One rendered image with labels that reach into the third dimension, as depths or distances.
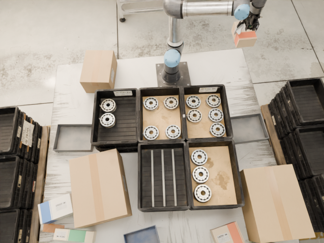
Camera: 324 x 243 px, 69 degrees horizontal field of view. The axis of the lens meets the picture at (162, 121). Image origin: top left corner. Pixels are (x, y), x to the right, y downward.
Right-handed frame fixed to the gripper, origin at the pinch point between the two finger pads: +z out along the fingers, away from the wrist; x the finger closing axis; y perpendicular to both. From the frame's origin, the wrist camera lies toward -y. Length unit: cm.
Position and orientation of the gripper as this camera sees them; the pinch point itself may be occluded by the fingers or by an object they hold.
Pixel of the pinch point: (244, 32)
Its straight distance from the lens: 177.8
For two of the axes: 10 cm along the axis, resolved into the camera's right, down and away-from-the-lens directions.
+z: 0.2, 3.9, 9.2
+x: 10.0, -1.0, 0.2
